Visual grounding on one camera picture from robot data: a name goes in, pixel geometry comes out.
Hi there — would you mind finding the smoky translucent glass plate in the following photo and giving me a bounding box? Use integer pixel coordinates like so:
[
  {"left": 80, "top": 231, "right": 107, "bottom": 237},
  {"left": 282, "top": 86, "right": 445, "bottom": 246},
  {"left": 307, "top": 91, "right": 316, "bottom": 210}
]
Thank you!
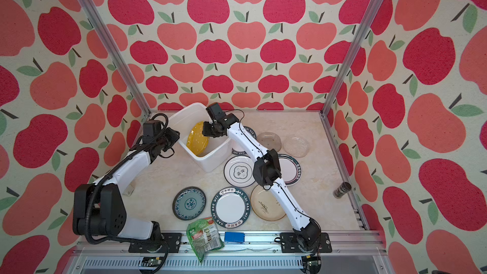
[{"left": 257, "top": 132, "right": 282, "bottom": 152}]

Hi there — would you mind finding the green snack packet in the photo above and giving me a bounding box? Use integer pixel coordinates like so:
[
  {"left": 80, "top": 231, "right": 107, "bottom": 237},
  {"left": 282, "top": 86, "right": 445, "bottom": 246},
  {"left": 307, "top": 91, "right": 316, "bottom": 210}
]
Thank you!
[{"left": 186, "top": 217, "right": 224, "bottom": 263}]

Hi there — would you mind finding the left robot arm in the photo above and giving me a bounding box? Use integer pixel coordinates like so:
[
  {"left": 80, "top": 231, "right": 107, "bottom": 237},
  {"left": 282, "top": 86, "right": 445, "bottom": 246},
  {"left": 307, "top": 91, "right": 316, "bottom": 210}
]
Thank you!
[{"left": 72, "top": 128, "right": 180, "bottom": 250}]

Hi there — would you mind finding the white plate green red rim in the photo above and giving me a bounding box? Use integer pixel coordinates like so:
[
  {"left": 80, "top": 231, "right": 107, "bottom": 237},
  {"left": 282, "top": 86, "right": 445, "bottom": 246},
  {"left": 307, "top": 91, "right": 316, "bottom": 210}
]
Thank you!
[{"left": 279, "top": 154, "right": 302, "bottom": 186}]

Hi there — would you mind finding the right aluminium frame post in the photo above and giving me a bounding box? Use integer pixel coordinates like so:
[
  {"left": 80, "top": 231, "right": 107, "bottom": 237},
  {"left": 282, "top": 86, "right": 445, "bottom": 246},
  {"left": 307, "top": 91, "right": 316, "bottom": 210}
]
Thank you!
[{"left": 320, "top": 0, "right": 384, "bottom": 122}]

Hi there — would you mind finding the white plate black flower outline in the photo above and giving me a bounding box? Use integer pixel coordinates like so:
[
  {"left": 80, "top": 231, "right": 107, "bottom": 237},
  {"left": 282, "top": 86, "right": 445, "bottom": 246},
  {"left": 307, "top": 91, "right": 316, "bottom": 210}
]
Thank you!
[{"left": 224, "top": 156, "right": 255, "bottom": 188}]

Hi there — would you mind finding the white plastic bin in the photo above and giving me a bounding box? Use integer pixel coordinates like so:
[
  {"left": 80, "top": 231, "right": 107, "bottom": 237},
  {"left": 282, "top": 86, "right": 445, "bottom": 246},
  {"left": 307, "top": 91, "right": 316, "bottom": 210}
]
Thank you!
[{"left": 169, "top": 103, "right": 232, "bottom": 173}]

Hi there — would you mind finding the clear glass plate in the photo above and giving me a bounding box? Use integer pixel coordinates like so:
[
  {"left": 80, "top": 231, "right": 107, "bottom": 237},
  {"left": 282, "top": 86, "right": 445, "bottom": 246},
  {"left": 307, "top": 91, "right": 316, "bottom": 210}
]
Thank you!
[{"left": 283, "top": 136, "right": 310, "bottom": 158}]

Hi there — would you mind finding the dark spice jar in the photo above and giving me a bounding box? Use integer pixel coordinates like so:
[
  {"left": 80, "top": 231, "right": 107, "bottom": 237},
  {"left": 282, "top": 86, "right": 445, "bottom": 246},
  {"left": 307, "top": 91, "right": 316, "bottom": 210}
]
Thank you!
[{"left": 333, "top": 181, "right": 352, "bottom": 199}]

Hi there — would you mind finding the blue box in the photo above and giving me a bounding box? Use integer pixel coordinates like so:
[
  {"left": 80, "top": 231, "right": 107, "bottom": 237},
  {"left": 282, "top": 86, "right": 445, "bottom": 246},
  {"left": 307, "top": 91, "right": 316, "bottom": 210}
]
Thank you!
[{"left": 224, "top": 232, "right": 245, "bottom": 244}]

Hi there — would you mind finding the beige bamboo print plate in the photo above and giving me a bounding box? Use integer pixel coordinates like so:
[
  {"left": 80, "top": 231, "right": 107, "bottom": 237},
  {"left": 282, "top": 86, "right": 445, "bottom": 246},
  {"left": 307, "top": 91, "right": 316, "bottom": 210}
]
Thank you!
[{"left": 251, "top": 185, "right": 286, "bottom": 221}]

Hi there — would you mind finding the front aluminium rail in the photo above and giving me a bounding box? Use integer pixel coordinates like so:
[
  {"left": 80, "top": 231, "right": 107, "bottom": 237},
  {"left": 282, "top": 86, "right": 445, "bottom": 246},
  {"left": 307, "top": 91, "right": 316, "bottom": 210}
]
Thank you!
[{"left": 57, "top": 230, "right": 394, "bottom": 273}]

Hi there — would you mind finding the small dark-rimmed lettered plate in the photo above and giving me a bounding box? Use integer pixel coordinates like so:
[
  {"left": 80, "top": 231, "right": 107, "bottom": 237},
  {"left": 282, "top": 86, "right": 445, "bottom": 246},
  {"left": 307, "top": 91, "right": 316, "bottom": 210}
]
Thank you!
[{"left": 232, "top": 126, "right": 257, "bottom": 156}]

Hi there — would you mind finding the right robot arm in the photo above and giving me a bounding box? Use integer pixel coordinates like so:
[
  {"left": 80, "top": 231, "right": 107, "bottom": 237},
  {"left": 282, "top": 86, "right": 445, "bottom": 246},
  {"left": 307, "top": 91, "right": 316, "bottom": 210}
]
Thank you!
[{"left": 202, "top": 103, "right": 322, "bottom": 254}]

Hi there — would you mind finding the aluminium frame post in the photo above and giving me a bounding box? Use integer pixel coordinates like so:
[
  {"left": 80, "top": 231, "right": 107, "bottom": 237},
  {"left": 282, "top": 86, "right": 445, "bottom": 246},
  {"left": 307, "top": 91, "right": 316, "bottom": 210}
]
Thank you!
[
  {"left": 78, "top": 0, "right": 151, "bottom": 118},
  {"left": 320, "top": 0, "right": 384, "bottom": 122}
]

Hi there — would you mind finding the left aluminium frame post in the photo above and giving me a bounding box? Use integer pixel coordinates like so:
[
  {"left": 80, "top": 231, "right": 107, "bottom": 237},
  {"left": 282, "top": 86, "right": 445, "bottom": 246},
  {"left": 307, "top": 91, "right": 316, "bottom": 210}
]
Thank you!
[{"left": 78, "top": 0, "right": 151, "bottom": 118}]

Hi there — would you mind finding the large dark-rimmed lettered plate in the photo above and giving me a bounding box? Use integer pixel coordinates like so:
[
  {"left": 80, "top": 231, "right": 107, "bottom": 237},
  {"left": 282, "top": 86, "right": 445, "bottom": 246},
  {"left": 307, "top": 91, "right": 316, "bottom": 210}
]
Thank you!
[{"left": 211, "top": 186, "right": 251, "bottom": 229}]

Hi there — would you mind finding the blue green patterned plate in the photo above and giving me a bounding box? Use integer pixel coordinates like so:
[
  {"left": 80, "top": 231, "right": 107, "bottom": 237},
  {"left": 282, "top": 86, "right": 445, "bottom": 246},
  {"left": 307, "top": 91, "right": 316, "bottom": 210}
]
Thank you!
[{"left": 172, "top": 186, "right": 207, "bottom": 221}]

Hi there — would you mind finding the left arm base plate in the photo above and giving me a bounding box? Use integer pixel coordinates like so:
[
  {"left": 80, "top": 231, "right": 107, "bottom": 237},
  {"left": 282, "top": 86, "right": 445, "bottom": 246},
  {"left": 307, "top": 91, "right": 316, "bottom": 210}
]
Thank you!
[{"left": 128, "top": 232, "right": 182, "bottom": 254}]

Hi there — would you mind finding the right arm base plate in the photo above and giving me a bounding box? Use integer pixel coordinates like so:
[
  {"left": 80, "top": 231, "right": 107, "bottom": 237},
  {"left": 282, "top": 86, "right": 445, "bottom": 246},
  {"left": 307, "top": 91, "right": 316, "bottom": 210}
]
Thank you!
[{"left": 274, "top": 232, "right": 332, "bottom": 254}]

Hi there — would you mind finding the yellow dotted scalloped plate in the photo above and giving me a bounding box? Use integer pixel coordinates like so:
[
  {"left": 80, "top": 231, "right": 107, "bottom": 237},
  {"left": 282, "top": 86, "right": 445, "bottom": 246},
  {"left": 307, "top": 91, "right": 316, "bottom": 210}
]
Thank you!
[{"left": 186, "top": 121, "right": 209, "bottom": 157}]

